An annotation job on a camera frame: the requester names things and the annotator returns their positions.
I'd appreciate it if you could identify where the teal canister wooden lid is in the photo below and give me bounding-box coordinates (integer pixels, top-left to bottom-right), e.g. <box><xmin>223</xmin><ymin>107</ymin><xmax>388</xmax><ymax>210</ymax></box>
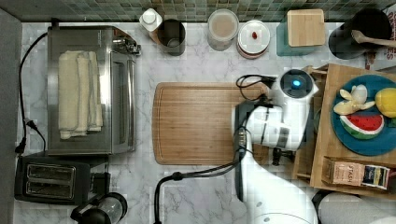
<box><xmin>276</xmin><ymin>8</ymin><xmax>326</xmax><ymax>57</ymax></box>

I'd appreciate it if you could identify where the pink tea box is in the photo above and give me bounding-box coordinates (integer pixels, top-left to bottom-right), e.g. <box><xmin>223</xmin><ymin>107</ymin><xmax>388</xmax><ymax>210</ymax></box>
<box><xmin>322</xmin><ymin>158</ymin><xmax>365</xmax><ymax>187</ymax></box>

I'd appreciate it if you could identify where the black utensil holder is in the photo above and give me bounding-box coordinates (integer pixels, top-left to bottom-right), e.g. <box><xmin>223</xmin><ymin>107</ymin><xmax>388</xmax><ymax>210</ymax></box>
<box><xmin>328</xmin><ymin>8</ymin><xmax>392</xmax><ymax>60</ymax></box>

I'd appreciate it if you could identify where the black power cord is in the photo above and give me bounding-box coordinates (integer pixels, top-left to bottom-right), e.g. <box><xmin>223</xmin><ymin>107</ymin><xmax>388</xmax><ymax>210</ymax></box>
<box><xmin>14</xmin><ymin>31</ymin><xmax>49</xmax><ymax>155</ymax></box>

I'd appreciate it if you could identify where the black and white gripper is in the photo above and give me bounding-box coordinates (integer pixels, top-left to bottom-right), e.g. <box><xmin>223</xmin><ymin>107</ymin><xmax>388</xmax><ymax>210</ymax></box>
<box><xmin>272</xmin><ymin>147</ymin><xmax>294</xmax><ymax>166</ymax></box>

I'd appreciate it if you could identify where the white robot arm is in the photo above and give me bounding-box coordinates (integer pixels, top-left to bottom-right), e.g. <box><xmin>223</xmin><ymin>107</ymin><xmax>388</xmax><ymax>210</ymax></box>
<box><xmin>232</xmin><ymin>69</ymin><xmax>318</xmax><ymax>224</ymax></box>

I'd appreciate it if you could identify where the toy peeled banana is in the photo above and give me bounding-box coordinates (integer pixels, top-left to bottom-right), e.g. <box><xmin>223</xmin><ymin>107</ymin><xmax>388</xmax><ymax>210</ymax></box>
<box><xmin>333</xmin><ymin>85</ymin><xmax>375</xmax><ymax>116</ymax></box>

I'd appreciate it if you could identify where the white capped bottle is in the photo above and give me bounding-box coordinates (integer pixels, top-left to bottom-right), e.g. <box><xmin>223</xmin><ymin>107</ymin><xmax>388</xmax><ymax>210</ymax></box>
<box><xmin>139</xmin><ymin>8</ymin><xmax>163</xmax><ymax>44</ymax></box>

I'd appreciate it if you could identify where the wooden cutting board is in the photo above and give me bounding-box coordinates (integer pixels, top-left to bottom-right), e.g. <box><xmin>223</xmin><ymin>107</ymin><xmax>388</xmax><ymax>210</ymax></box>
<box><xmin>152</xmin><ymin>82</ymin><xmax>266</xmax><ymax>165</ymax></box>

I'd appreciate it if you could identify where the toy yellow lemon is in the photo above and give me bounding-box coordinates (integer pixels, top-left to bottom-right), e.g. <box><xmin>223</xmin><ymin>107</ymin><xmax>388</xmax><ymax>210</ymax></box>
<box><xmin>375</xmin><ymin>88</ymin><xmax>396</xmax><ymax>119</ymax></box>

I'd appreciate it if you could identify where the clear jar with lid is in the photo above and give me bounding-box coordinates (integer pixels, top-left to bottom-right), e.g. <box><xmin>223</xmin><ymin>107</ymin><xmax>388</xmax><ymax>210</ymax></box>
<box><xmin>207</xmin><ymin>9</ymin><xmax>239</xmax><ymax>51</ymax></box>

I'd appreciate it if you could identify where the toy watermelon slice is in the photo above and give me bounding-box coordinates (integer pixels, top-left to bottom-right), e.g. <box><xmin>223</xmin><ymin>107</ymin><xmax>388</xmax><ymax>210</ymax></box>
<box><xmin>340</xmin><ymin>115</ymin><xmax>385</xmax><ymax>140</ymax></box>

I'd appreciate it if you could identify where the wooden shelf cabinet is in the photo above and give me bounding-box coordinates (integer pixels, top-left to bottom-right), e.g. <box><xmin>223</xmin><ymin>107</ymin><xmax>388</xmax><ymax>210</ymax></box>
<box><xmin>309</xmin><ymin>63</ymin><xmax>396</xmax><ymax>200</ymax></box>

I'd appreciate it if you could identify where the white lidded container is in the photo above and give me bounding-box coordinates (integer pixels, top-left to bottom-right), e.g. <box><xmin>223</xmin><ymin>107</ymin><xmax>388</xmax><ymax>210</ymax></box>
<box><xmin>236</xmin><ymin>20</ymin><xmax>270</xmax><ymax>59</ymax></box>

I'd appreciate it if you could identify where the dark metal cup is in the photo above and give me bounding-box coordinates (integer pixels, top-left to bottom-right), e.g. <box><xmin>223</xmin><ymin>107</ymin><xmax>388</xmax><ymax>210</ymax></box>
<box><xmin>157</xmin><ymin>19</ymin><xmax>186</xmax><ymax>56</ymax></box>

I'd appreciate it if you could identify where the wooden spoon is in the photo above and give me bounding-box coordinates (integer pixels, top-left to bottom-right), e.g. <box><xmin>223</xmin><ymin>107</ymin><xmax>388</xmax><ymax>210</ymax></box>
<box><xmin>351</xmin><ymin>30</ymin><xmax>396</xmax><ymax>48</ymax></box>

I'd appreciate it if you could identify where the wooden drawer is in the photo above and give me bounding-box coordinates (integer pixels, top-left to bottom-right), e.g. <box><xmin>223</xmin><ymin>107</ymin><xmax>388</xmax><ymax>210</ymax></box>
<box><xmin>291</xmin><ymin>65</ymin><xmax>328</xmax><ymax>180</ymax></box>

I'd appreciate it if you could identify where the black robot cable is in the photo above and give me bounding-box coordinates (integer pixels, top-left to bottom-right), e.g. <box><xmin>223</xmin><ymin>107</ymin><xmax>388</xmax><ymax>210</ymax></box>
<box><xmin>152</xmin><ymin>74</ymin><xmax>278</xmax><ymax>224</ymax></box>

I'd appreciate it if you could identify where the black two-slot toaster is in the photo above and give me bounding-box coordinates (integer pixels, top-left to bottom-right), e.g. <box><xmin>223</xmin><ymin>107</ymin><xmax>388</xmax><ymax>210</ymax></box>
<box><xmin>14</xmin><ymin>156</ymin><xmax>110</xmax><ymax>205</ymax></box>

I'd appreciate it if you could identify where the black coffee grinder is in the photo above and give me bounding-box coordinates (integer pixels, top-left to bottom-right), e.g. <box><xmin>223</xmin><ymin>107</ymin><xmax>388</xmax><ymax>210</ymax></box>
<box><xmin>70</xmin><ymin>192</ymin><xmax>128</xmax><ymax>224</ymax></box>

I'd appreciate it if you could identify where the green bowl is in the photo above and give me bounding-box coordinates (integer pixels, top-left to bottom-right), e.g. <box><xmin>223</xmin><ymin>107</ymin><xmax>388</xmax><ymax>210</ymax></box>
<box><xmin>314</xmin><ymin>109</ymin><xmax>321</xmax><ymax>133</ymax></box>

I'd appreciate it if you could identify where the silver toaster oven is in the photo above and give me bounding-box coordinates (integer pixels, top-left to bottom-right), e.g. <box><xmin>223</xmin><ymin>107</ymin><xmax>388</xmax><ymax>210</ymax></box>
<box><xmin>47</xmin><ymin>25</ymin><xmax>140</xmax><ymax>156</ymax></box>

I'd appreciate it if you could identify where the dark tea packet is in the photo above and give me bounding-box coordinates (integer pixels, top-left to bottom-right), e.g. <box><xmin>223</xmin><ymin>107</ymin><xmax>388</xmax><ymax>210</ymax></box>
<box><xmin>361</xmin><ymin>165</ymin><xmax>390</xmax><ymax>189</ymax></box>

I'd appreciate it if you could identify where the folded beige towel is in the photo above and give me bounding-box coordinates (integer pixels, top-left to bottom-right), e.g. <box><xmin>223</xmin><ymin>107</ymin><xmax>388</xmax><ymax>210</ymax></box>
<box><xmin>58</xmin><ymin>50</ymin><xmax>104</xmax><ymax>140</ymax></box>

